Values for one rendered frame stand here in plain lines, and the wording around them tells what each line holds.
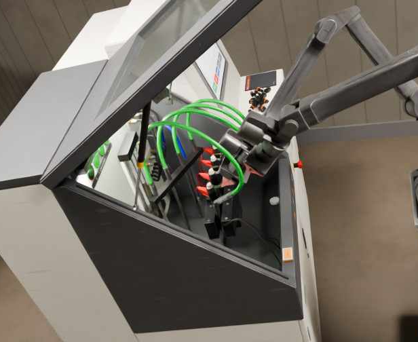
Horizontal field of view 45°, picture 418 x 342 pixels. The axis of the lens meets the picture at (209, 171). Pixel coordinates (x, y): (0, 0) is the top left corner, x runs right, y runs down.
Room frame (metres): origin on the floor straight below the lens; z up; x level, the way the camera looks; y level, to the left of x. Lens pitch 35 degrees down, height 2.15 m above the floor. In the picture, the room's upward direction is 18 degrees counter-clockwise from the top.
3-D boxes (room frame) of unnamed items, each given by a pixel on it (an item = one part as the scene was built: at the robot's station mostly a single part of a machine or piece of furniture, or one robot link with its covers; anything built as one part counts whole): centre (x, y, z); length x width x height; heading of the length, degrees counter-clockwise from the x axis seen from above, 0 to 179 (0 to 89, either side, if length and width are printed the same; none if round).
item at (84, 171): (1.48, 0.27, 1.43); 0.54 x 0.03 x 0.02; 164
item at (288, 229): (1.34, -0.21, 0.87); 0.62 x 0.04 x 0.16; 164
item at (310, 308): (1.33, -0.23, 0.44); 0.65 x 0.02 x 0.68; 164
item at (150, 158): (1.71, 0.20, 1.20); 0.13 x 0.03 x 0.31; 164
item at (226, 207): (1.52, -0.02, 0.91); 0.34 x 0.10 x 0.15; 164
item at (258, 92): (2.07, -0.33, 1.01); 0.23 x 0.11 x 0.06; 164
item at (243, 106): (2.03, -0.32, 0.96); 0.70 x 0.22 x 0.03; 164
